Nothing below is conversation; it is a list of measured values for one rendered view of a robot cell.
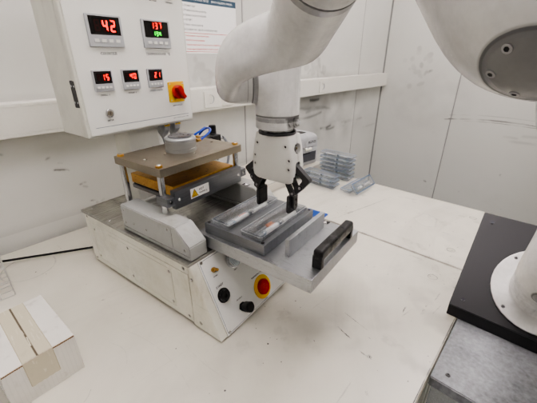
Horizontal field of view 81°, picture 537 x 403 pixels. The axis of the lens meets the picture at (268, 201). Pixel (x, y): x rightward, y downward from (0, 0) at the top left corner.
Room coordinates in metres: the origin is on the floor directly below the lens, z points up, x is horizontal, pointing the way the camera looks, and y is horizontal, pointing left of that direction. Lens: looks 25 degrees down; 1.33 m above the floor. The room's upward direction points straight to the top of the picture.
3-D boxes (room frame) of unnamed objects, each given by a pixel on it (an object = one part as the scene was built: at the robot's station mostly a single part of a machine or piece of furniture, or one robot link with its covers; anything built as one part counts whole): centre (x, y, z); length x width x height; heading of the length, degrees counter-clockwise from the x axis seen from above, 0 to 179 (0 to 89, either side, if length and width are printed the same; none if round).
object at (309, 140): (1.71, -0.12, 0.88); 0.25 x 0.20 x 0.17; 42
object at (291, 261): (0.62, -0.02, 0.97); 0.30 x 0.22 x 0.08; 54
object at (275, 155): (0.63, -0.02, 1.15); 0.10 x 0.08 x 0.11; 54
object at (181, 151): (0.84, 0.24, 1.08); 0.31 x 0.24 x 0.13; 144
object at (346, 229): (0.54, -0.13, 0.99); 0.15 x 0.02 x 0.04; 144
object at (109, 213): (0.82, 0.26, 0.93); 0.46 x 0.35 x 0.01; 54
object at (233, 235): (0.65, 0.02, 0.98); 0.20 x 0.17 x 0.03; 144
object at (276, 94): (0.63, -0.01, 1.30); 0.09 x 0.08 x 0.13; 100
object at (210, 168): (0.81, 0.22, 1.07); 0.22 x 0.17 x 0.10; 144
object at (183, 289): (0.81, 0.21, 0.84); 0.53 x 0.37 x 0.17; 54
